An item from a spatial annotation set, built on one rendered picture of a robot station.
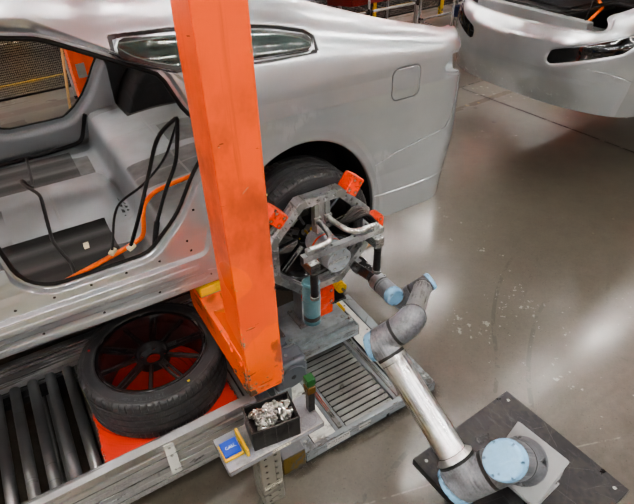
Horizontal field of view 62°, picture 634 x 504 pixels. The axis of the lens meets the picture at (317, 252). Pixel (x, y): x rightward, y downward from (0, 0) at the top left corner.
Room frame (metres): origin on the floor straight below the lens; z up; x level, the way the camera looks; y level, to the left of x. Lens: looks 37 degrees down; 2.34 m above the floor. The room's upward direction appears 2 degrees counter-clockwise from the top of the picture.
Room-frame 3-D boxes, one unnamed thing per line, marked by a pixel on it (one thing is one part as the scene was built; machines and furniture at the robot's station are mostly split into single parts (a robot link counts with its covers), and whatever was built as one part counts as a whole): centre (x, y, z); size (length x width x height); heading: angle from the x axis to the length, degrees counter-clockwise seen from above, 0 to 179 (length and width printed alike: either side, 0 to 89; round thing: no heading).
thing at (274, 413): (1.30, 0.20, 0.51); 0.20 x 0.14 x 0.13; 112
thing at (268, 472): (1.28, 0.24, 0.21); 0.10 x 0.10 x 0.42; 30
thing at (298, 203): (2.05, -0.01, 0.85); 0.54 x 0.07 x 0.54; 120
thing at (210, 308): (1.81, 0.44, 0.69); 0.52 x 0.17 x 0.35; 30
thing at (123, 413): (1.72, 0.79, 0.39); 0.66 x 0.66 x 0.24
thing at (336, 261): (1.99, -0.05, 0.85); 0.21 x 0.14 x 0.14; 30
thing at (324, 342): (2.20, 0.07, 0.13); 0.50 x 0.36 x 0.10; 120
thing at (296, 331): (2.20, 0.07, 0.32); 0.40 x 0.30 x 0.28; 120
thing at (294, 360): (1.86, 0.23, 0.26); 0.42 x 0.18 x 0.35; 30
